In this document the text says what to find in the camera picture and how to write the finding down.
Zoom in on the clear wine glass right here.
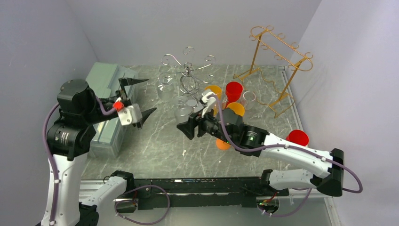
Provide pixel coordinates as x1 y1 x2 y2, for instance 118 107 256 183
240 91 256 111

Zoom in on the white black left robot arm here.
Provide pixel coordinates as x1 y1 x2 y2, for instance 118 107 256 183
40 78 153 226

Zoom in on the red plastic goblet back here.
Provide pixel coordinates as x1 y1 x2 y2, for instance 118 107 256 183
225 81 243 105

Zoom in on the clear ribbed wine glass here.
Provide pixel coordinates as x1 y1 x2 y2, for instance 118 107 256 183
157 73 175 101
174 96 193 124

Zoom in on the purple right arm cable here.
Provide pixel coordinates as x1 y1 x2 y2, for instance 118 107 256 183
207 95 364 218

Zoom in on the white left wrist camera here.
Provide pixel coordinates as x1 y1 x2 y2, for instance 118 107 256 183
113 98 143 126

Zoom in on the gold wine glass rack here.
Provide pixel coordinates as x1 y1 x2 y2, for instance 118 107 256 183
233 25 314 119

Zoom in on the green plastic storage box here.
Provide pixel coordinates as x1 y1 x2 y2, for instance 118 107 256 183
85 62 139 158

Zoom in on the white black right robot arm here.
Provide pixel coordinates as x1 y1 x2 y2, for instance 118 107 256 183
176 110 344 197

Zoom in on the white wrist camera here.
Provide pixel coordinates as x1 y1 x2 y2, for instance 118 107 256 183
113 98 143 126
200 89 218 118

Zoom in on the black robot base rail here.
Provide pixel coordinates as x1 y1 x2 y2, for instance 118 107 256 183
116 177 289 210

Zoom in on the chrome wine glass rack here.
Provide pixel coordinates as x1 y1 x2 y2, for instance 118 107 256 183
157 54 216 108

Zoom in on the orange plastic goblet back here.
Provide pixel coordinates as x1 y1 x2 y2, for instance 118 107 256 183
205 85 222 116

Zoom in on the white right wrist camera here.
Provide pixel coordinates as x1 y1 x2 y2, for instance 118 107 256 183
200 89 218 118

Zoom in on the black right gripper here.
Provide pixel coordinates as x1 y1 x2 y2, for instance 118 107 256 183
178 103 235 145

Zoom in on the red plastic goblet lying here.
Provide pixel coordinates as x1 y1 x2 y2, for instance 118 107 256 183
286 129 310 146

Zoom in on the clear wine glass centre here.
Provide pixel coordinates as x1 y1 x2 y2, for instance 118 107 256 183
221 94 228 109

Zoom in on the orange plastic goblet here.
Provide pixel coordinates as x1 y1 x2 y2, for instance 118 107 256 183
226 102 245 116
215 139 231 150
205 85 222 116

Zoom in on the aluminium frame rail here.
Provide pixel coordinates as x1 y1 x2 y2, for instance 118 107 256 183
49 176 342 226

